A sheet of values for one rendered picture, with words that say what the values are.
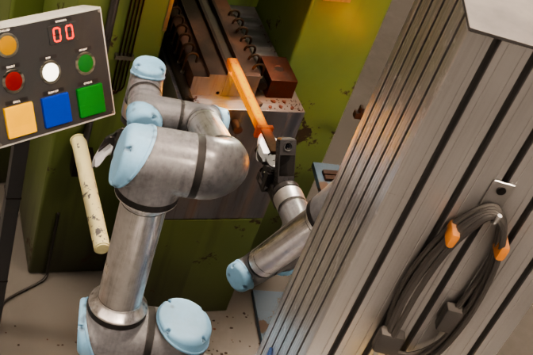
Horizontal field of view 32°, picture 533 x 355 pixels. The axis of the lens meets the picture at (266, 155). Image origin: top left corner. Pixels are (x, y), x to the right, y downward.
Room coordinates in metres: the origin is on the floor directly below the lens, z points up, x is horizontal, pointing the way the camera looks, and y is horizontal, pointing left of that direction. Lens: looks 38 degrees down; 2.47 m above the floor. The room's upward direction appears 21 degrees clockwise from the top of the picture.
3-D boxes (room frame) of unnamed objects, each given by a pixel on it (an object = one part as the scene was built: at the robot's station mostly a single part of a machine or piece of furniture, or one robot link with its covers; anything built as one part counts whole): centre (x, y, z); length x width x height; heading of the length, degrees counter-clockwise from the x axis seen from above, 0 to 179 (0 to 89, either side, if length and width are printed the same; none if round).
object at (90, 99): (1.82, 0.46, 1.01); 0.07 x 0.05 x 0.07; 145
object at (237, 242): (2.38, 0.24, 0.23); 0.56 x 0.38 x 0.47; 30
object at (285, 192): (1.75, -0.09, 0.99); 0.08 x 0.05 x 0.08; 120
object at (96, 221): (1.91, 0.43, 0.62); 0.44 x 0.05 x 0.05; 30
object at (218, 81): (2.35, 0.28, 0.96); 0.42 x 0.20 x 0.09; 30
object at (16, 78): (1.68, 0.61, 1.09); 0.05 x 0.03 x 0.04; 120
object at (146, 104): (1.58, 0.26, 1.23); 0.11 x 0.11 x 0.08; 17
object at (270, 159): (1.82, -0.05, 0.98); 0.12 x 0.08 x 0.09; 30
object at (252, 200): (2.38, 0.24, 0.69); 0.56 x 0.38 x 0.45; 30
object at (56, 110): (1.74, 0.52, 1.01); 0.07 x 0.05 x 0.07; 145
